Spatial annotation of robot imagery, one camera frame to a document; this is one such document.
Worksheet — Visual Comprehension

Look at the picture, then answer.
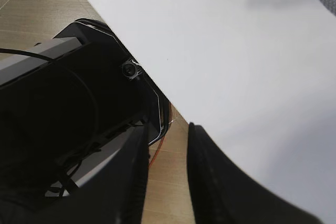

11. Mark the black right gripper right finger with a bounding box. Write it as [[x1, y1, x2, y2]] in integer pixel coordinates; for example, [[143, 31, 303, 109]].
[[187, 123, 321, 223]]

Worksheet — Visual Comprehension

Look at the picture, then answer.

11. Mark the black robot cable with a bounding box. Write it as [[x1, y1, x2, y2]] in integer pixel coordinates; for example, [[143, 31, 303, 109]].
[[0, 48, 56, 61]]

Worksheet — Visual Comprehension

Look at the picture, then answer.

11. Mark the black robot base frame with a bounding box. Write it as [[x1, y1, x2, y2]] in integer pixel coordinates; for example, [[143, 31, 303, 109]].
[[1, 18, 172, 202]]

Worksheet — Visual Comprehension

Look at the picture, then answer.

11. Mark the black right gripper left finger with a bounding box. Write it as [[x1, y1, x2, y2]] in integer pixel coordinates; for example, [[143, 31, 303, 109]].
[[1, 126, 149, 223]]

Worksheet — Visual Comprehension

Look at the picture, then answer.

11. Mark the orange cable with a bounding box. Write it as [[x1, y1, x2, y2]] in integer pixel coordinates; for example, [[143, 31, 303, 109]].
[[148, 103, 174, 168]]

